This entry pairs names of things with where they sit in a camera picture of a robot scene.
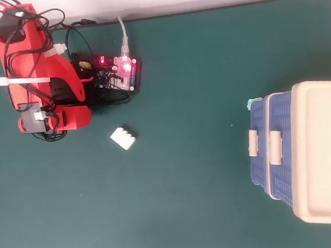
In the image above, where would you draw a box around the green putty blob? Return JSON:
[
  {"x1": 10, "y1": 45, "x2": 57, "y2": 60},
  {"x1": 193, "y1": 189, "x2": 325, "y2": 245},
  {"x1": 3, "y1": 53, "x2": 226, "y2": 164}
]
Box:
[{"x1": 246, "y1": 97, "x2": 265, "y2": 111}]

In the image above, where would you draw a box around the white USB cable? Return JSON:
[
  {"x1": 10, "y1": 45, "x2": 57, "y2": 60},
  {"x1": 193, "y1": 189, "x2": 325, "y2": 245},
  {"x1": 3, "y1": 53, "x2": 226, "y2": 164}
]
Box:
[{"x1": 117, "y1": 15, "x2": 133, "y2": 58}]

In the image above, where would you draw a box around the white cable tie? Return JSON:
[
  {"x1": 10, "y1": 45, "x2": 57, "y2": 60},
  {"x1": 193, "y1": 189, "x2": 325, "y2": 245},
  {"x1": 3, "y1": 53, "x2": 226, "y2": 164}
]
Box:
[
  {"x1": 0, "y1": 73, "x2": 51, "y2": 87},
  {"x1": 43, "y1": 43, "x2": 69, "y2": 58}
]

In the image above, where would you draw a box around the blue wicker-pattern drawer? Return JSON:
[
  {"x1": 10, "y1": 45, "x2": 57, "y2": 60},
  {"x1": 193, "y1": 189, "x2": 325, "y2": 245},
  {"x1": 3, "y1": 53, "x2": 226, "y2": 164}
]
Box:
[
  {"x1": 263, "y1": 90, "x2": 303, "y2": 211},
  {"x1": 243, "y1": 95, "x2": 275, "y2": 203}
]

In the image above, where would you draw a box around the dark green table mat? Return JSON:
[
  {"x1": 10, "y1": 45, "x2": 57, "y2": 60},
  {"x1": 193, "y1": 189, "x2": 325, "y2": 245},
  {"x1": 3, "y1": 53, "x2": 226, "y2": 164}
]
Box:
[{"x1": 0, "y1": 0, "x2": 331, "y2": 248}]

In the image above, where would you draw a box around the controller circuit board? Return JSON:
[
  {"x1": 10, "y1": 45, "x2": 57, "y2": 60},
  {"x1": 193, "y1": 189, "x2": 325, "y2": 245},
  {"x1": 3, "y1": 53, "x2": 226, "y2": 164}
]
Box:
[{"x1": 91, "y1": 52, "x2": 146, "y2": 98}]

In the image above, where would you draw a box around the red rounded gripper finger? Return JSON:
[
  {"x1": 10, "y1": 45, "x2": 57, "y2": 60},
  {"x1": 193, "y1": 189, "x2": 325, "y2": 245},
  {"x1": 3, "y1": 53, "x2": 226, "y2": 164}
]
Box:
[{"x1": 65, "y1": 106, "x2": 93, "y2": 129}]

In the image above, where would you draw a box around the beige drawer handle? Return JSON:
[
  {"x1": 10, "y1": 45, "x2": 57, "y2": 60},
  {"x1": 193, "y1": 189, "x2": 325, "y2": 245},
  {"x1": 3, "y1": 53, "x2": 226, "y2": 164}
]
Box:
[
  {"x1": 267, "y1": 130, "x2": 285, "y2": 166},
  {"x1": 247, "y1": 129, "x2": 261, "y2": 157}
]

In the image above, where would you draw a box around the white toy brick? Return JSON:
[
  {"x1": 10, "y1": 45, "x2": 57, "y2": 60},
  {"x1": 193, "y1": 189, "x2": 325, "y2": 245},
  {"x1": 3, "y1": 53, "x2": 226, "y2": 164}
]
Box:
[{"x1": 109, "y1": 124, "x2": 139, "y2": 152}]

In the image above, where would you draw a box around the beige drawer cabinet frame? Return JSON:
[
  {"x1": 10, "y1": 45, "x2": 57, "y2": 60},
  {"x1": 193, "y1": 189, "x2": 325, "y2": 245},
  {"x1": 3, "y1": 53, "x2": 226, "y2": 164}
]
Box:
[{"x1": 259, "y1": 79, "x2": 331, "y2": 233}]

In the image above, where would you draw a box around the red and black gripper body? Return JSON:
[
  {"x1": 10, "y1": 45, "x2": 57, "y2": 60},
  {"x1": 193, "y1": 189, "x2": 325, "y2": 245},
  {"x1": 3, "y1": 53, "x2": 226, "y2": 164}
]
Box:
[{"x1": 48, "y1": 108, "x2": 68, "y2": 132}]

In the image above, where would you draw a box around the black power cable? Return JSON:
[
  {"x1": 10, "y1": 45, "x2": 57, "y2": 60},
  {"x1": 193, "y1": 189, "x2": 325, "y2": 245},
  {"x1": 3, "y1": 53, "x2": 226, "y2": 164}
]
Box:
[{"x1": 62, "y1": 17, "x2": 102, "y2": 66}]

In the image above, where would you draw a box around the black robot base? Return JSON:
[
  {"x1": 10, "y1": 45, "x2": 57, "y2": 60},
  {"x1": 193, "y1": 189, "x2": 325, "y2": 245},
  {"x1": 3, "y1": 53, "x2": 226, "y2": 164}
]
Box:
[{"x1": 69, "y1": 50, "x2": 103, "y2": 109}]

